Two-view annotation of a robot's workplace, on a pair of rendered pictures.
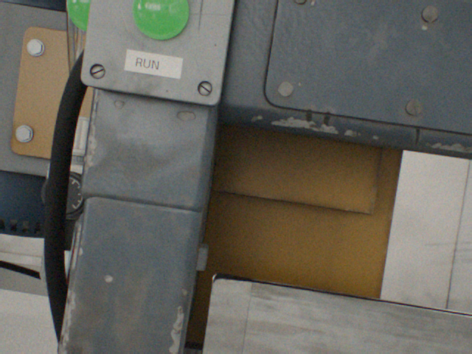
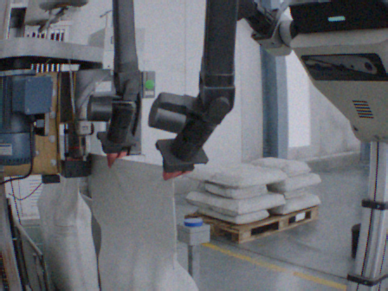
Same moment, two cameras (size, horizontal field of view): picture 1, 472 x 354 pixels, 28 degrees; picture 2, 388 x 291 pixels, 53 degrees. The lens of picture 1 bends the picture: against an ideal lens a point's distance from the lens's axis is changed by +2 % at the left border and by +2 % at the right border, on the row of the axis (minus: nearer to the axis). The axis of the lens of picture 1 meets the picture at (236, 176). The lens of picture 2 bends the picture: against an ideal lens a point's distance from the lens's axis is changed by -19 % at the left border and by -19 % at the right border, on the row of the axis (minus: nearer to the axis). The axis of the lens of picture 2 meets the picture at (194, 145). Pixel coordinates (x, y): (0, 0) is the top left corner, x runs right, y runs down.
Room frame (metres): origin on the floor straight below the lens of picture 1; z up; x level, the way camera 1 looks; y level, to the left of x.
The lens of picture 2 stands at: (1.23, 1.38, 1.23)
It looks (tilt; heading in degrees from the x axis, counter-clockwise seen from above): 5 degrees down; 236
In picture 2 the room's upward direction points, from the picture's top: straight up
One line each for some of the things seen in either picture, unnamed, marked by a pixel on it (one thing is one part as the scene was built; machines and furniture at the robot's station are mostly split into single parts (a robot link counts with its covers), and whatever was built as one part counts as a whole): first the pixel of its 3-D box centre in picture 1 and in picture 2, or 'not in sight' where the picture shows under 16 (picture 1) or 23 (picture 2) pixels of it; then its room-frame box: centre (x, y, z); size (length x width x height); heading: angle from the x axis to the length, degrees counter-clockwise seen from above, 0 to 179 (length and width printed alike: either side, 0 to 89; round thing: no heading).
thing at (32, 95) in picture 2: not in sight; (32, 100); (1.00, 0.32, 1.25); 0.10 x 0.08 x 0.12; 26
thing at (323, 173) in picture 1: (259, 101); (58, 98); (0.83, -0.01, 1.26); 0.22 x 0.05 x 0.16; 91
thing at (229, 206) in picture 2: not in sight; (248, 202); (-1.51, -1.80, 0.32); 0.66 x 0.43 x 0.15; 3
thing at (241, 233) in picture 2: not in sight; (255, 217); (-1.80, -2.01, 0.07); 1.20 x 0.82 x 0.14; 3
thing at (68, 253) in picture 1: (62, 252); (83, 146); (0.78, 0.13, 1.11); 0.03 x 0.03 x 0.06
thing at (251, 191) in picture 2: not in sight; (232, 187); (-1.46, -2.00, 0.44); 0.66 x 0.42 x 0.14; 85
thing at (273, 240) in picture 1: (254, 174); (8, 124); (1.02, -0.02, 1.18); 0.34 x 0.25 x 0.31; 1
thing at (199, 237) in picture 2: not in sight; (193, 232); (0.43, 0.18, 0.81); 0.08 x 0.08 x 0.06; 1
